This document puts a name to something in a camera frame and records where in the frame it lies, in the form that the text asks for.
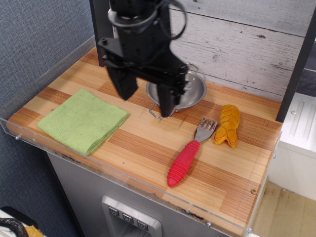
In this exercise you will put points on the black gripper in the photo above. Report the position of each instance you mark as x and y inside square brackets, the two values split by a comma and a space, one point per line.
[142, 49]

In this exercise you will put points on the red handled metal fork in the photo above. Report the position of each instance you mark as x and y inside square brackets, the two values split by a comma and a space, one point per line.
[182, 163]

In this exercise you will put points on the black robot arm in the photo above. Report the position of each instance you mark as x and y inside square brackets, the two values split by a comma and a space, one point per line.
[142, 50]

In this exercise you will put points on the orange felt toy fish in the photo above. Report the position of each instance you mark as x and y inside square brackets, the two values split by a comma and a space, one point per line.
[229, 123]

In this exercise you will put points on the green folded cloth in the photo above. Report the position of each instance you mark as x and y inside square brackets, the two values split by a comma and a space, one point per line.
[83, 122]

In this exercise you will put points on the grey toy fridge cabinet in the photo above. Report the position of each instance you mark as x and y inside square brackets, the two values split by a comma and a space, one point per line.
[85, 189]

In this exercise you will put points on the silver toy dispenser panel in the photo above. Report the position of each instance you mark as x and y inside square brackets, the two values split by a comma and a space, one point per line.
[125, 221]

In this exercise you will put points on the clear acrylic edge guard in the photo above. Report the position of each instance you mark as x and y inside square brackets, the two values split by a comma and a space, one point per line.
[38, 73]

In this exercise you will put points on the white toy sink unit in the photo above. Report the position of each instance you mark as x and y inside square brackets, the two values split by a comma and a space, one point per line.
[293, 165]

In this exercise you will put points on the yellow object bottom left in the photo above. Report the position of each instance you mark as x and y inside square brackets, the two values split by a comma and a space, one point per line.
[32, 231]

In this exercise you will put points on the small steel two-handled pot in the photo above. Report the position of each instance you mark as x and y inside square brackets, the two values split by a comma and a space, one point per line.
[195, 91]

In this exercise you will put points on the dark left shelf post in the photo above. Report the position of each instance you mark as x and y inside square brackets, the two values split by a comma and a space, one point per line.
[101, 25]

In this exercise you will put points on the dark shelf post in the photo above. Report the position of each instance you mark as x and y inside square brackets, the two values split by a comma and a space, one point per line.
[298, 69]
[101, 25]

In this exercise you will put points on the dark right shelf post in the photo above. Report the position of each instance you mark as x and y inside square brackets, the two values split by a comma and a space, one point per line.
[298, 69]

